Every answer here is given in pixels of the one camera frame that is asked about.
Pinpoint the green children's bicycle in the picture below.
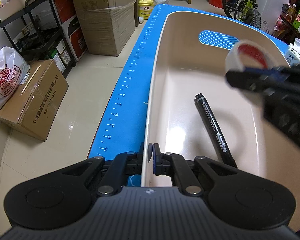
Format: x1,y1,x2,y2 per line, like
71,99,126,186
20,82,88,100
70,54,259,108
222,0,262,29

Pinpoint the white appliance cabinet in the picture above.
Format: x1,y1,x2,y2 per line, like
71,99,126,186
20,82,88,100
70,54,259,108
259,0,300,35

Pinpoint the black marker pen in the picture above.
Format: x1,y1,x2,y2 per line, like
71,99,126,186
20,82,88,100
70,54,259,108
194,93,237,168

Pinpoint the floor cardboard box with text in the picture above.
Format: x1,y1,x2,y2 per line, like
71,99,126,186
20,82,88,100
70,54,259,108
0,60,69,141

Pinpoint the beige plastic storage bin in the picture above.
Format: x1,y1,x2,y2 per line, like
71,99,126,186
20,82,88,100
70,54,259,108
145,11,300,230

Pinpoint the white red shopping bag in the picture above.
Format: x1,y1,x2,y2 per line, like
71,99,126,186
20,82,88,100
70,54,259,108
0,47,30,109

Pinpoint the yellow oil jug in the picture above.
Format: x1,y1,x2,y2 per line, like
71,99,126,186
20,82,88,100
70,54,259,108
138,0,154,20

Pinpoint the black metal shelf rack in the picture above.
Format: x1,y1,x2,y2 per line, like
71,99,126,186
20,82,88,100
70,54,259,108
0,0,76,77

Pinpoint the white tissue pack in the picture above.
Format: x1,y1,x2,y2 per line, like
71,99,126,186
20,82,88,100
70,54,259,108
284,38,300,67

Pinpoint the stacked lower cardboard box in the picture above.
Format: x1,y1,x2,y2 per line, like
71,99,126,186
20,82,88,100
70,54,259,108
73,0,135,56

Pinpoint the blue silicone mat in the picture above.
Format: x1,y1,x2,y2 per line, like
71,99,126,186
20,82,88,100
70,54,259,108
88,3,291,186

